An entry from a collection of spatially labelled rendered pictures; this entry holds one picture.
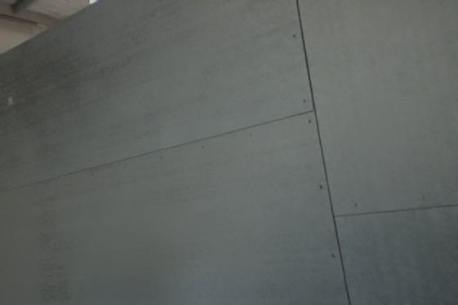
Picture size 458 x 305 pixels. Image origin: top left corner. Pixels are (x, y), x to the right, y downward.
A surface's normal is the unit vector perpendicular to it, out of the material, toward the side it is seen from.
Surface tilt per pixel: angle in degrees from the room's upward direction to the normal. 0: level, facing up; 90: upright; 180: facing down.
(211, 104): 90
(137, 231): 90
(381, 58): 90
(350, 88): 90
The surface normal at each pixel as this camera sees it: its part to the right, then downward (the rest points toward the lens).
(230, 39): -0.62, 0.00
